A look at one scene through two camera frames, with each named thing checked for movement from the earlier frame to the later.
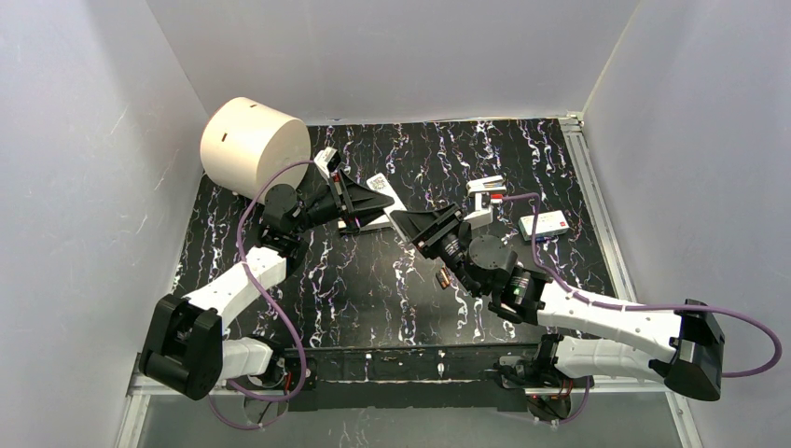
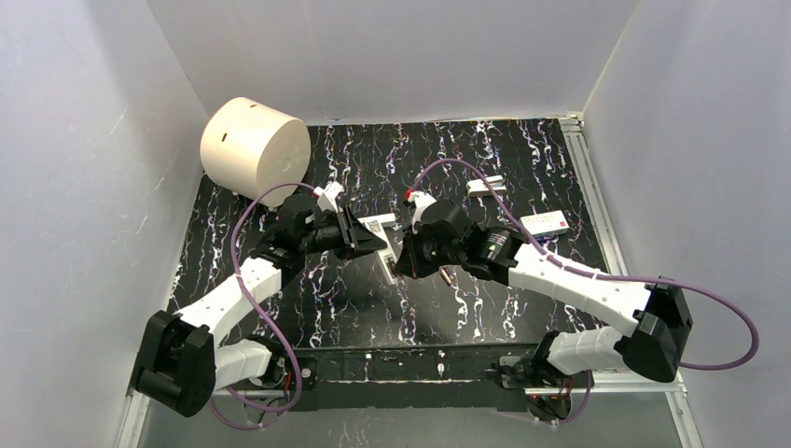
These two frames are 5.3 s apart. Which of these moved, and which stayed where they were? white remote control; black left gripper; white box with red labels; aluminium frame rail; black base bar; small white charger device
Moved: black left gripper; white remote control
Stayed: small white charger device; aluminium frame rail; white box with red labels; black base bar
